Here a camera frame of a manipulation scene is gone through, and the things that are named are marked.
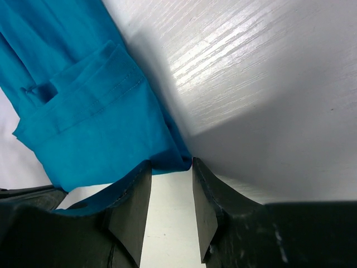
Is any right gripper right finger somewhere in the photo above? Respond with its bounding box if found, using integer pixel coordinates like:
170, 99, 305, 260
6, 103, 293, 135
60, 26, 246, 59
192, 158, 356, 267

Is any teal t shirt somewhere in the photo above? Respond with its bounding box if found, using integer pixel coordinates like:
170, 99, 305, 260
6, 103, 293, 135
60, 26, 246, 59
0, 0, 193, 217

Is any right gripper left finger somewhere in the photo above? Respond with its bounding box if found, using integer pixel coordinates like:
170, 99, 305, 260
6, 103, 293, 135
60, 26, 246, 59
1, 161, 152, 267

